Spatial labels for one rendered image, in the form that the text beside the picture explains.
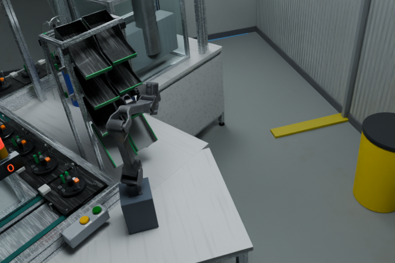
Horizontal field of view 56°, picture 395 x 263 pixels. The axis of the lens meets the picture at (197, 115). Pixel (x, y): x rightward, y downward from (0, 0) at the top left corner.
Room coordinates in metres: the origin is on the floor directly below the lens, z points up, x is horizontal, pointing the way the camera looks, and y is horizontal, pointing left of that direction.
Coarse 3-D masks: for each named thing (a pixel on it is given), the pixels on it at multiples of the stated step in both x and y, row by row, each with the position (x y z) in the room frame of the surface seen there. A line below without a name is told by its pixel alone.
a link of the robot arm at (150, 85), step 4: (148, 84) 1.46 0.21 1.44; (152, 84) 1.47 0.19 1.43; (156, 84) 1.47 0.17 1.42; (148, 88) 1.45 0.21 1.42; (152, 88) 1.46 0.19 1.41; (156, 88) 1.47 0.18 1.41; (148, 92) 1.45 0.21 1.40; (152, 92) 1.45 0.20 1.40; (156, 92) 1.46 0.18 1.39; (140, 96) 1.44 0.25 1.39; (144, 96) 1.44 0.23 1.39; (148, 96) 1.43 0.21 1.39; (152, 96) 1.43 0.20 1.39; (156, 96) 1.43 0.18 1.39; (152, 100) 1.43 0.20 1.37; (156, 100) 1.42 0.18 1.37; (152, 104) 1.38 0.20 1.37; (152, 108) 1.38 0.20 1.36
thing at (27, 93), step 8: (16, 72) 2.69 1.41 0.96; (48, 80) 2.55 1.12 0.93; (64, 80) 2.63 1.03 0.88; (24, 88) 2.42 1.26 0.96; (32, 88) 2.44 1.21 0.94; (48, 88) 2.52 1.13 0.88; (8, 96) 2.32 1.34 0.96; (16, 96) 2.35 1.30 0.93; (24, 96) 2.38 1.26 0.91; (32, 96) 2.42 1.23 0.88; (0, 104) 2.21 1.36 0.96; (8, 104) 2.29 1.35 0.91; (16, 104) 2.33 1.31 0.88
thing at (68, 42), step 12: (108, 24) 1.67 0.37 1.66; (84, 36) 1.57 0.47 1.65; (48, 48) 1.61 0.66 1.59; (60, 48) 1.50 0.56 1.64; (48, 60) 1.60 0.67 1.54; (72, 72) 1.50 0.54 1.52; (60, 84) 1.61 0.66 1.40; (72, 84) 1.49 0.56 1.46; (60, 96) 1.61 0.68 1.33; (84, 108) 1.49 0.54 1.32; (72, 120) 1.61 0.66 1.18; (84, 120) 1.49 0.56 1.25; (72, 132) 1.61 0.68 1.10; (96, 144) 1.50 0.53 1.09; (84, 156) 1.61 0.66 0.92; (96, 156) 1.49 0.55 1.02
